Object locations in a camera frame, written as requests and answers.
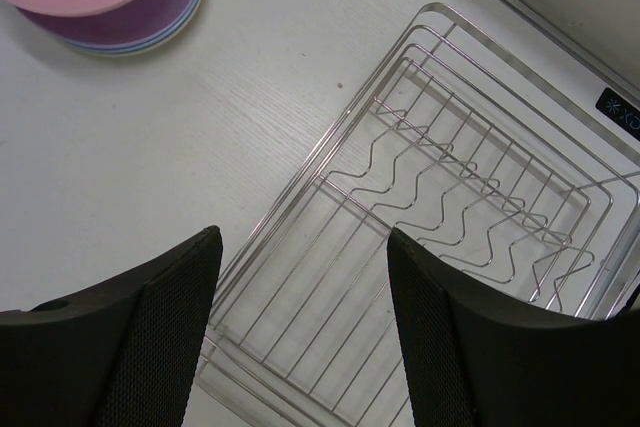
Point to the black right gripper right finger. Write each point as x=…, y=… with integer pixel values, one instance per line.
x=474, y=356

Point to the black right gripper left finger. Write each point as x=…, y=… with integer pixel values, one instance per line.
x=120, y=353

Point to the blue plate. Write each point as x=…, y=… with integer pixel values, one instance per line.
x=170, y=34

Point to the black XDOF label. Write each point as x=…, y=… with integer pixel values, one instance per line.
x=620, y=111

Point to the metal wire dish rack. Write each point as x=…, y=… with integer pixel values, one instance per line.
x=512, y=177

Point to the aluminium frame rail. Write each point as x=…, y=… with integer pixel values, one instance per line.
x=540, y=12

